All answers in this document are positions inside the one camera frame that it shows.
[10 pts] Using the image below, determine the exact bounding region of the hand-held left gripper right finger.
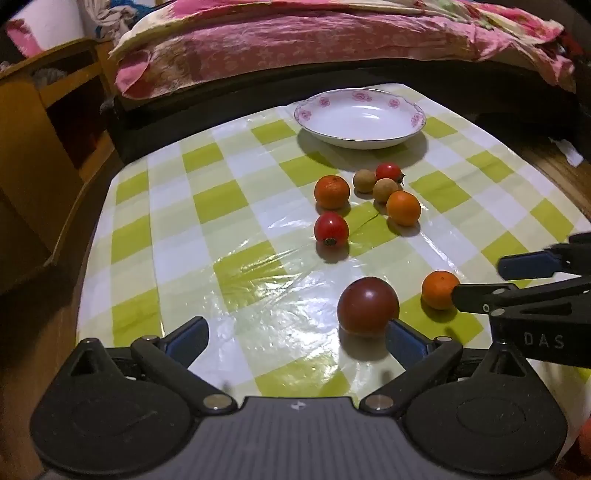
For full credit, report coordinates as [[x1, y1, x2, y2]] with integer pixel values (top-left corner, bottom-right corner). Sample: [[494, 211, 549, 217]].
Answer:
[[359, 318, 541, 414]]

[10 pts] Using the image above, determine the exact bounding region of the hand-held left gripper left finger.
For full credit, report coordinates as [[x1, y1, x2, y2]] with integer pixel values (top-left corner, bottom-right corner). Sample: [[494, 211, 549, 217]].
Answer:
[[55, 316, 238, 414]]

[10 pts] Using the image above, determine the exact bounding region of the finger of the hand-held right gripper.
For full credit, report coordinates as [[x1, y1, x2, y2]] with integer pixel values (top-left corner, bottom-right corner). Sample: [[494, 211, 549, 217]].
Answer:
[[498, 232, 591, 280], [451, 276, 591, 317]]

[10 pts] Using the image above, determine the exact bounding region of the orange mandarin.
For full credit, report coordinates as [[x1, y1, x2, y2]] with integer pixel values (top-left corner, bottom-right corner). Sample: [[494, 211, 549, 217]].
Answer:
[[314, 175, 351, 210], [421, 271, 461, 310], [386, 191, 422, 227]]

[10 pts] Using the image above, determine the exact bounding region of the small red tomato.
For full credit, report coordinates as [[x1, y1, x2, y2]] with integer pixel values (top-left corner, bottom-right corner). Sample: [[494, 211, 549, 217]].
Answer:
[[375, 163, 405, 185]]

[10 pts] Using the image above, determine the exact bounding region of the white plate with pink flowers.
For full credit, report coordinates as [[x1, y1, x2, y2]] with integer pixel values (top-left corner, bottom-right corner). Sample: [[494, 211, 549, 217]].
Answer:
[[294, 88, 426, 150]]

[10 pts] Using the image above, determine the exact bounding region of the green white checked tablecloth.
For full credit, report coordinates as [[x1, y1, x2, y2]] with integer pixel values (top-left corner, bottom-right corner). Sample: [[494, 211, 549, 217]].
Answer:
[[76, 83, 591, 480]]

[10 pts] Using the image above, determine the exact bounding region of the white paper scrap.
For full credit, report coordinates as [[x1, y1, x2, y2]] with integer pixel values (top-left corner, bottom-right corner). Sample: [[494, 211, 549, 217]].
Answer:
[[549, 137, 586, 167]]

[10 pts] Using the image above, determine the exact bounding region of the bed with pink quilt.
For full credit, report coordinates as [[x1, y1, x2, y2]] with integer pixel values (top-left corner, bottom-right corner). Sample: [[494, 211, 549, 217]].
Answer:
[[100, 58, 591, 163]]

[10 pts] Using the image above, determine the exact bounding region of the wooden cabinet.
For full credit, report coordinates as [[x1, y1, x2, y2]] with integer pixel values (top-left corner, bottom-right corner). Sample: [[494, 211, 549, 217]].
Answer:
[[0, 37, 126, 297]]

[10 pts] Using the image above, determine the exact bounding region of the floral pink quilt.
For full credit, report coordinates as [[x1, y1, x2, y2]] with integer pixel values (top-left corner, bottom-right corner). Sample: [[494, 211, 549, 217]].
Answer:
[[108, 0, 578, 63]]

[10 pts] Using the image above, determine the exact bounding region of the pink patterned bedsheet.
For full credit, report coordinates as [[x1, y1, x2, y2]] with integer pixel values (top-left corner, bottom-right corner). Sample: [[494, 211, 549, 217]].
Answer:
[[115, 10, 577, 100]]

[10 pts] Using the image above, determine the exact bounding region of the beige tied curtain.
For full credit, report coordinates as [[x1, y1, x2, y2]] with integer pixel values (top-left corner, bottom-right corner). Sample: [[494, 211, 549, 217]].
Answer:
[[85, 2, 134, 29]]

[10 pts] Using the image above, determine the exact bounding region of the blue cloth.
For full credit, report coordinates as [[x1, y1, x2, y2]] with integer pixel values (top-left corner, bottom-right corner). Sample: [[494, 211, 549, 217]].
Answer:
[[92, 0, 139, 40]]

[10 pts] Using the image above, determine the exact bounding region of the pink cloth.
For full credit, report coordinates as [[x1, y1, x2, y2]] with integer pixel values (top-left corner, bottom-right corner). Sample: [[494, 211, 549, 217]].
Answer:
[[6, 17, 43, 58]]

